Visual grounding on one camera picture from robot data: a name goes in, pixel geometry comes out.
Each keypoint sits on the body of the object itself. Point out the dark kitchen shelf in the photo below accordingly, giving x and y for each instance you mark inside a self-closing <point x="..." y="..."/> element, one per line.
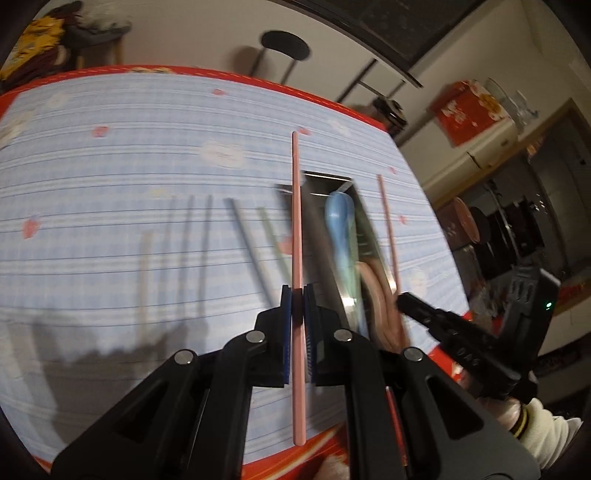
<point x="568" y="184"/>

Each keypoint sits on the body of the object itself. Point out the dark wall shelf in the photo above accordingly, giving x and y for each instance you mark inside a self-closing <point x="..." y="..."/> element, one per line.
<point x="392" y="37"/>

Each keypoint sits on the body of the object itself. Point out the red printed box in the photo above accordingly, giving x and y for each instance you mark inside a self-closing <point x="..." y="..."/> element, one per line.
<point x="461" y="115"/>

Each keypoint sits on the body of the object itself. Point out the blue plaid tablecloth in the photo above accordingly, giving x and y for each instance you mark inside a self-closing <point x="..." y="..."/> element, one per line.
<point x="115" y="161"/>

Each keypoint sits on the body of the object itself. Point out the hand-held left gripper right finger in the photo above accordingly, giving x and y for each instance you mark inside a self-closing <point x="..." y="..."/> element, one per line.
<point x="308" y="332"/>

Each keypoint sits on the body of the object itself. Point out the pink spoon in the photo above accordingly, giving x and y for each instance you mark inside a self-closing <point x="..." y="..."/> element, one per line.
<point x="383" y="314"/>

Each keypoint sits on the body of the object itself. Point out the white fridge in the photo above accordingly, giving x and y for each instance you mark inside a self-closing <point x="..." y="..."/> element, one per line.
<point x="489" y="147"/>

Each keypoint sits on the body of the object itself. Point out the black round stool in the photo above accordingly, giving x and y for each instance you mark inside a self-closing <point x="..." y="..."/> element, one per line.
<point x="285" y="44"/>

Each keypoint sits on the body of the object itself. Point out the grey-blue chopstick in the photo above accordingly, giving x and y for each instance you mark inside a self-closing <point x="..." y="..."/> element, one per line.
<point x="249" y="249"/>

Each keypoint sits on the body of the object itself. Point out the person's right hand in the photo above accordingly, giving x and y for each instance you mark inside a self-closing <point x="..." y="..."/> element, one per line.
<point x="501" y="410"/>

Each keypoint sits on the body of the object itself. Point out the pink chopstick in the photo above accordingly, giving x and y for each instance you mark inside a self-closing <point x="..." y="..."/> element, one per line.
<point x="387" y="230"/>
<point x="295" y="207"/>

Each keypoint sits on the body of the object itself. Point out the clear glass jars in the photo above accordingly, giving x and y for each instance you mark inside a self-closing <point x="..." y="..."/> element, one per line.
<point x="512" y="104"/>

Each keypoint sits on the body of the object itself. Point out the black metal frame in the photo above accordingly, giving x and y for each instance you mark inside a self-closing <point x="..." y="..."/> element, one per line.
<point x="358" y="80"/>

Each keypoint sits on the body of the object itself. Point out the dark rice cooker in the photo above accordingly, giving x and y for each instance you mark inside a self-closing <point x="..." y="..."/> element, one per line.
<point x="390" y="113"/>

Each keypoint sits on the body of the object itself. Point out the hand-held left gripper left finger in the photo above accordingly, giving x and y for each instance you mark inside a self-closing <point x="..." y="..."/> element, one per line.
<point x="286" y="332"/>

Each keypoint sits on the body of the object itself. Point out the blue spoon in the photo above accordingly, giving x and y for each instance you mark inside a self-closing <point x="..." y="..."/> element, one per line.
<point x="339" y="217"/>

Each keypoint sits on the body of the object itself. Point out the metal utensil tray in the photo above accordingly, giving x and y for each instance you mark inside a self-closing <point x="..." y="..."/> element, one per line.
<point x="318" y="221"/>

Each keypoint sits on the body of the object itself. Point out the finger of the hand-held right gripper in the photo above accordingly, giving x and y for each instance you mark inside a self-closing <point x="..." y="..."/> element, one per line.
<point x="461" y="341"/>

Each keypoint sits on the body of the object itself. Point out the round pink container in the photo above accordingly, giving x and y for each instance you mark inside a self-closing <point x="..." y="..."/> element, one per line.
<point x="464" y="221"/>

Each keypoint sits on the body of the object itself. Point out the yellow snack bag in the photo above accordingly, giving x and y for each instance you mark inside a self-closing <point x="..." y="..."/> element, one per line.
<point x="39" y="41"/>

